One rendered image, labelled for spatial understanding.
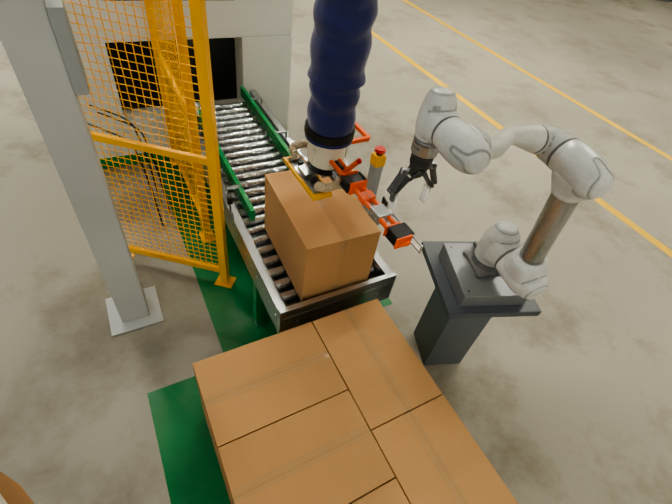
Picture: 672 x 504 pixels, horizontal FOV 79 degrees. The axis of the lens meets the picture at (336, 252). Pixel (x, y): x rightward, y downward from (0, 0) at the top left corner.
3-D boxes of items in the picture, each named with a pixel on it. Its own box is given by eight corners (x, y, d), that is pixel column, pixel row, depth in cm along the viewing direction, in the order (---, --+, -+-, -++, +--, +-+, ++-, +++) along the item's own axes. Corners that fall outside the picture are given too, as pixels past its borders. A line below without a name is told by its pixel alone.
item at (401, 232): (382, 235, 159) (385, 225, 155) (397, 230, 162) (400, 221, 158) (394, 249, 154) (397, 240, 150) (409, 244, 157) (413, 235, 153)
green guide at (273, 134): (240, 95, 362) (240, 85, 356) (251, 94, 366) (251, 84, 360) (317, 206, 270) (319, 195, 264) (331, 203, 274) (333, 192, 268)
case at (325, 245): (264, 227, 250) (264, 174, 222) (323, 215, 266) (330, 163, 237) (301, 302, 215) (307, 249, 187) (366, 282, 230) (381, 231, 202)
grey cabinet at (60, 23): (71, 73, 166) (42, -12, 144) (86, 72, 168) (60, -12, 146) (75, 96, 154) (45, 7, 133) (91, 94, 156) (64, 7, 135)
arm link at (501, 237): (493, 242, 215) (512, 211, 199) (513, 268, 204) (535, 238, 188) (467, 247, 210) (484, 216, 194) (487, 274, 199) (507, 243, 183)
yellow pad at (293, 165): (282, 160, 203) (283, 151, 200) (300, 157, 207) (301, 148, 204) (312, 201, 184) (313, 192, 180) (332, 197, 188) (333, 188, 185)
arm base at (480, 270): (488, 243, 222) (492, 236, 218) (508, 275, 208) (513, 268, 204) (458, 246, 218) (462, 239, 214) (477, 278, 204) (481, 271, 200)
